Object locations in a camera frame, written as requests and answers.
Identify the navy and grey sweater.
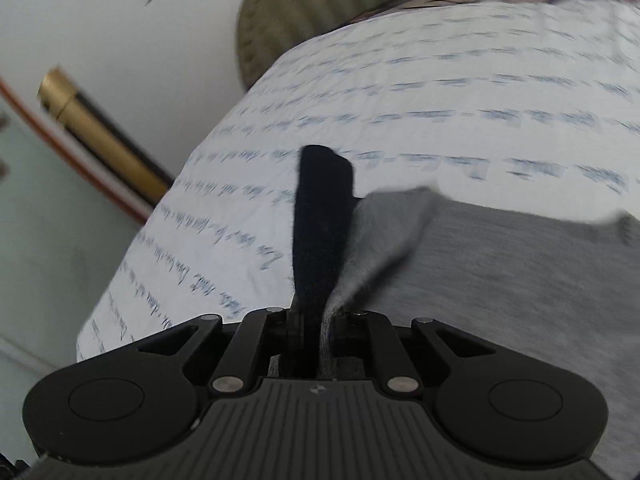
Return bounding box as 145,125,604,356
293,145,639,479

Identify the white quilt with blue script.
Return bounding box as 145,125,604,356
76,0,639,360

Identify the gold cylindrical pole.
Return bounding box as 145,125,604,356
38,67,174,207

